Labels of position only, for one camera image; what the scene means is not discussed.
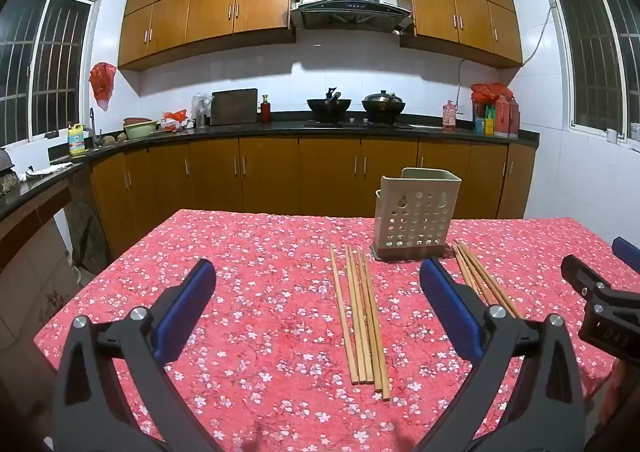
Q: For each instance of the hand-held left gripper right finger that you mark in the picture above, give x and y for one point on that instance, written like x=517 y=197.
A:
x=450 y=309

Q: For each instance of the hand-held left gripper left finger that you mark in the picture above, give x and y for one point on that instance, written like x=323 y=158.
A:
x=184 y=314

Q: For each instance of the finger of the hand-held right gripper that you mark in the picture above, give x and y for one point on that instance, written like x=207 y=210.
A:
x=580 y=274
x=627 y=253

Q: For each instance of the wooden chopstick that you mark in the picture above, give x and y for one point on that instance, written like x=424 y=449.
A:
x=342 y=313
x=370 y=329
x=361 y=318
x=473 y=275
x=493 y=285
x=376 y=329
x=352 y=304
x=480 y=278
x=465 y=269

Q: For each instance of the beige perforated utensil holder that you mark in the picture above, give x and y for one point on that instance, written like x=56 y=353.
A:
x=420 y=222

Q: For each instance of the red floral tablecloth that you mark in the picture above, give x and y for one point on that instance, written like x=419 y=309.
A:
x=275 y=332

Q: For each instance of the white cup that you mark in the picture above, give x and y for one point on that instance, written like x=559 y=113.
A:
x=612 y=136

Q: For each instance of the wooden base cabinets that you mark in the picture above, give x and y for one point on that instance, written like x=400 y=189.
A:
x=270 y=177

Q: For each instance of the red thermos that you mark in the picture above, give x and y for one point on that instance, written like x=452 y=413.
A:
x=502 y=117
x=514 y=116

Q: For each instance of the yellow and blue box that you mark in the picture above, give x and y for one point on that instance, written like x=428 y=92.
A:
x=484 y=126

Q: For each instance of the green plastic basin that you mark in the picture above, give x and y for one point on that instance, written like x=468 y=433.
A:
x=139 y=129

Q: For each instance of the pink plastic bottle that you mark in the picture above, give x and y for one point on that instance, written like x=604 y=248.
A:
x=449 y=117

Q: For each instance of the red and white plastic bag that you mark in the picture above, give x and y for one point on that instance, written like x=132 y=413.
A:
x=175 y=119

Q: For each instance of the white rag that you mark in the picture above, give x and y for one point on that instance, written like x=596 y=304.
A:
x=47 y=171

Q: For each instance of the barred window with cup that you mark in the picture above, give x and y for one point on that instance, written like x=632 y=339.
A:
x=595 y=57

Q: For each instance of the red plastic bag on thermoses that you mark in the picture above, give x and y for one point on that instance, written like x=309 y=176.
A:
x=492 y=92

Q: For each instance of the yellow detergent bottle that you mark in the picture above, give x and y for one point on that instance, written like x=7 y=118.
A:
x=76 y=142

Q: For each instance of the black gas stove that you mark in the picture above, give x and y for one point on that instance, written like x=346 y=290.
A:
x=357 y=123

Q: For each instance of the clear plastic bag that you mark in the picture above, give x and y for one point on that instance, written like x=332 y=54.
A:
x=201 y=107

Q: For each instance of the black kitchen countertop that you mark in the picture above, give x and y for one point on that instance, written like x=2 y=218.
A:
x=280 y=128

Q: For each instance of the dark cutting board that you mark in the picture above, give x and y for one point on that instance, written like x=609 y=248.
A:
x=234 y=107

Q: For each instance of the black wok with lid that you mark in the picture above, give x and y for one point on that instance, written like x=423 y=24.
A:
x=383 y=104

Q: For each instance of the red sauce bottle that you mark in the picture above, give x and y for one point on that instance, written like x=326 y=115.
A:
x=265 y=111

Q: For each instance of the hanging red plastic bag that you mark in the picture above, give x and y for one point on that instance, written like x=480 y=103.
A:
x=102 y=82

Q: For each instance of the barred window with sink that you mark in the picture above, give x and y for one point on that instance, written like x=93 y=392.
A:
x=45 y=67

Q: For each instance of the wooden wall cabinets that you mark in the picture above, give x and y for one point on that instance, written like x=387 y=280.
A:
x=210 y=7

